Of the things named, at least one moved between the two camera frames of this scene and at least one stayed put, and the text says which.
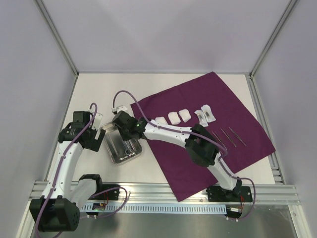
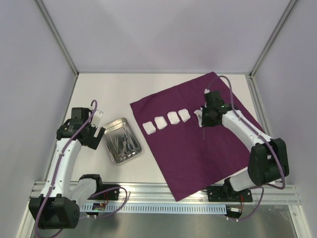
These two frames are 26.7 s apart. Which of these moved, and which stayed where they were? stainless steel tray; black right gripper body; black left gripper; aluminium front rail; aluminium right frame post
Moved: black right gripper body
Stayed: stainless steel tray; black left gripper; aluminium right frame post; aluminium front rail
